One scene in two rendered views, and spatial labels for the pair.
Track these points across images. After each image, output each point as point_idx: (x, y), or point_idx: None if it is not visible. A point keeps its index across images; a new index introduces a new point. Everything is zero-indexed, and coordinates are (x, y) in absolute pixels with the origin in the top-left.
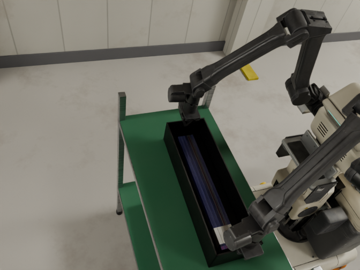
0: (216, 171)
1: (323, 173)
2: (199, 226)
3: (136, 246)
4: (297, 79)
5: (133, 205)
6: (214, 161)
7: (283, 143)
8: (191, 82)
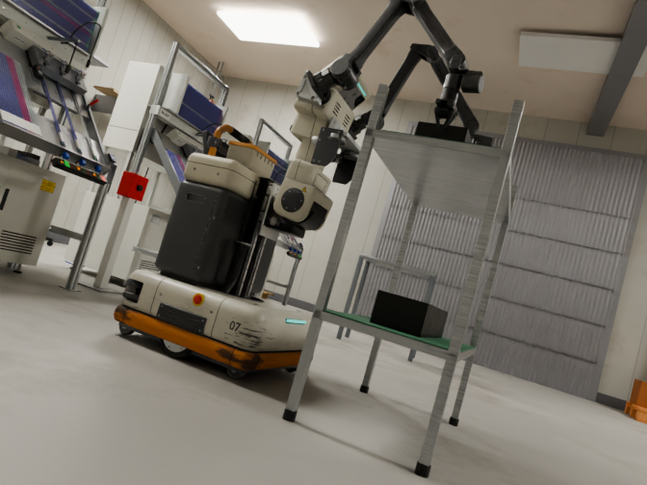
0: None
1: None
2: None
3: (462, 347)
4: (367, 58)
5: (443, 344)
6: None
7: (349, 136)
8: (467, 64)
